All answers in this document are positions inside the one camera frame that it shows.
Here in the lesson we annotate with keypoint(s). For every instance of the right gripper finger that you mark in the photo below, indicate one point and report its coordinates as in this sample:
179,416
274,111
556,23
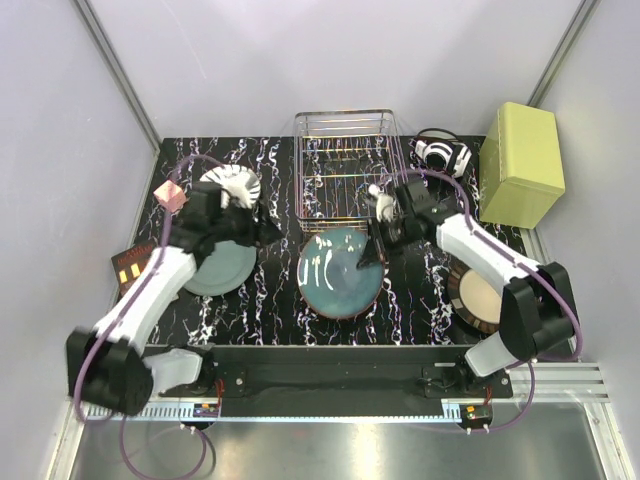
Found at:
372,254
375,232

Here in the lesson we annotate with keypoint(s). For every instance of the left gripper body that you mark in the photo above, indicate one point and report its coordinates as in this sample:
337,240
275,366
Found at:
255,226

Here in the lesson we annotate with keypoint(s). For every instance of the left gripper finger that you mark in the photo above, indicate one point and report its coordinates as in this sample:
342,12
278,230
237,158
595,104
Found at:
261,214
268,233

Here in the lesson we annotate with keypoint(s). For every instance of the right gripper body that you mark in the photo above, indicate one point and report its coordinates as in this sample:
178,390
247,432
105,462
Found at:
399,233

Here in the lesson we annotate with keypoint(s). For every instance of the light blue plate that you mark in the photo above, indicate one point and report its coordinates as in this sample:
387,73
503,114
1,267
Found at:
224,270

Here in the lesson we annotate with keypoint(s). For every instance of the dark teal glazed plate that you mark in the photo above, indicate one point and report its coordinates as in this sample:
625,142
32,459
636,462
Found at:
329,278

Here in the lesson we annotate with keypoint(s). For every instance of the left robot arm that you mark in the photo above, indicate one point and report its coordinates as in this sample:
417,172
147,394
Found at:
107,366

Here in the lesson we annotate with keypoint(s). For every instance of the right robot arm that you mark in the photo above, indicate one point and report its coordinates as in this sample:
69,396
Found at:
537,310

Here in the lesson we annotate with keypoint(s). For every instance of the pink cube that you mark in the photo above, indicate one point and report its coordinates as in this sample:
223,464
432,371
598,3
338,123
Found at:
170,196

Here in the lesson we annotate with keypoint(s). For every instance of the white blue striped plate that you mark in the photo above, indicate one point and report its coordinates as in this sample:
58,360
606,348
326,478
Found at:
238,173

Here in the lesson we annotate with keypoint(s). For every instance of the white black headphones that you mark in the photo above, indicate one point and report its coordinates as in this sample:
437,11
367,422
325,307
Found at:
442,150

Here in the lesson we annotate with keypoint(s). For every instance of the dark book with house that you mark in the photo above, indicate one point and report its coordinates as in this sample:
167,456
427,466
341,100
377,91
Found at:
128,265

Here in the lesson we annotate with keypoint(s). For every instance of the beige brown rimmed plate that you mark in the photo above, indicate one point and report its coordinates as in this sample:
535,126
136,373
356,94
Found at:
474,299

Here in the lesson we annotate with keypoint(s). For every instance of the yellow-green box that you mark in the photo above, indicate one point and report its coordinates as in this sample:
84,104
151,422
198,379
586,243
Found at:
520,167

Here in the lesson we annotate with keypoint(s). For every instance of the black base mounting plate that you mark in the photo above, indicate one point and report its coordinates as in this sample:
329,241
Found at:
336,382

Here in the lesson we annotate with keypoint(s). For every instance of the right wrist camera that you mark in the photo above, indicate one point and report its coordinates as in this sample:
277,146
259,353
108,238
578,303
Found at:
408,199

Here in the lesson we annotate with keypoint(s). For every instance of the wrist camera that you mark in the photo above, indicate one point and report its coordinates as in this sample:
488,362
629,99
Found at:
408,199
238,191

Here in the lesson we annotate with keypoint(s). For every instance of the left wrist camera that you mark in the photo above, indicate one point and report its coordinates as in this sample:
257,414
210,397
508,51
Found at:
238,191

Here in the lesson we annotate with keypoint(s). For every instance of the metal wire dish rack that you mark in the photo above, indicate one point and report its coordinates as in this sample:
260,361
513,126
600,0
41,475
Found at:
337,155

